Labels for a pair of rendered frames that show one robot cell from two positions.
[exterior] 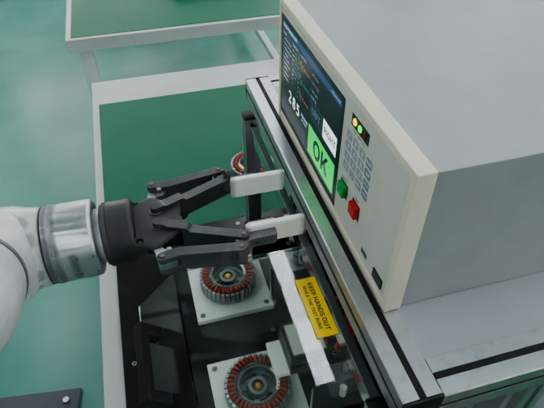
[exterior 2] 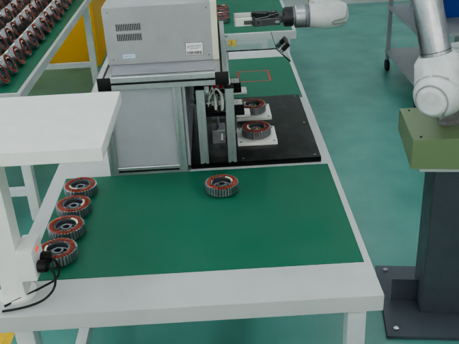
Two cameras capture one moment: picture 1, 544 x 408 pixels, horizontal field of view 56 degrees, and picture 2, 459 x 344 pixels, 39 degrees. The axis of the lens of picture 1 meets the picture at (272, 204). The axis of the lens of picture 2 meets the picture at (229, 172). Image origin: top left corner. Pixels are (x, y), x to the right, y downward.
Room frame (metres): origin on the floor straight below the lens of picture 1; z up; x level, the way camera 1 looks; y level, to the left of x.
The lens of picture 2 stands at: (2.92, 0.59, 1.82)
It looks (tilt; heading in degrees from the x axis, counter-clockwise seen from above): 27 degrees down; 195
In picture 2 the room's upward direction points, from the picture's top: 3 degrees counter-clockwise
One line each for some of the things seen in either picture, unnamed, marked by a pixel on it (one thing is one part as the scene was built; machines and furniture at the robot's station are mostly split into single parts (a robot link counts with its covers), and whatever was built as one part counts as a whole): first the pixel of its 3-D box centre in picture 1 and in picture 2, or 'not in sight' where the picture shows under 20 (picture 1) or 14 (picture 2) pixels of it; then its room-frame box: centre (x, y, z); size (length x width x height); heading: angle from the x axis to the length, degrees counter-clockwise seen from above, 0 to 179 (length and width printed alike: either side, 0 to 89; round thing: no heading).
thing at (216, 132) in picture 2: not in sight; (218, 132); (0.69, -0.05, 0.80); 0.07 x 0.05 x 0.06; 16
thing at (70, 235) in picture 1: (78, 240); (300, 16); (0.40, 0.22, 1.18); 0.09 x 0.06 x 0.09; 15
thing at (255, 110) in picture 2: not in sight; (252, 106); (0.42, 0.02, 0.80); 0.11 x 0.11 x 0.04
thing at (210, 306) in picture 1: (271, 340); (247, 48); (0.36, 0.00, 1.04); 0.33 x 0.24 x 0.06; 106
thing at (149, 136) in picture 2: not in sight; (145, 131); (0.96, -0.24, 0.91); 0.28 x 0.03 x 0.32; 106
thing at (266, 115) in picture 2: not in sight; (252, 112); (0.42, 0.02, 0.78); 0.15 x 0.15 x 0.01; 16
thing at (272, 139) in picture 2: not in sight; (256, 136); (0.65, 0.09, 0.78); 0.15 x 0.15 x 0.01; 16
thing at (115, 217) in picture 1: (142, 227); (281, 17); (0.42, 0.15, 1.18); 0.09 x 0.08 x 0.07; 105
